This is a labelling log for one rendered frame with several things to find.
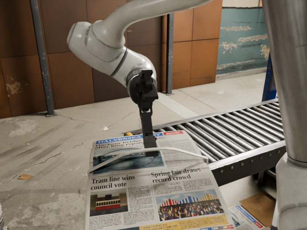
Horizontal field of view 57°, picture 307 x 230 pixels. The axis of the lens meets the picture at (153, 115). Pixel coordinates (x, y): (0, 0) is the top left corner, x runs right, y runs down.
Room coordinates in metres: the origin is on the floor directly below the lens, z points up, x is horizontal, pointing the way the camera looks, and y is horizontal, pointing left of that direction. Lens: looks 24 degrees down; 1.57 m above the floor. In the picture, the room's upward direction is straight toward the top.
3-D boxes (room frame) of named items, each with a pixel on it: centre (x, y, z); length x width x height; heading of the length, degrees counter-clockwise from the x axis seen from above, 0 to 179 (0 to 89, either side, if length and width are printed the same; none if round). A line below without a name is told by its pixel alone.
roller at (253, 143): (1.55, -0.49, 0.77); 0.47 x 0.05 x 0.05; 27
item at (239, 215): (1.60, -0.58, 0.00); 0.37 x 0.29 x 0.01; 117
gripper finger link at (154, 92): (0.59, 0.01, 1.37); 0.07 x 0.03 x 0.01; 7
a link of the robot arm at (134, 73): (0.80, 0.03, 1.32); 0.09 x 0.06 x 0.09; 97
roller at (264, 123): (1.67, -0.72, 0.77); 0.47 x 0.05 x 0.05; 27
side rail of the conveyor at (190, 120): (1.80, -0.43, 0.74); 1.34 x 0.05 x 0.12; 117
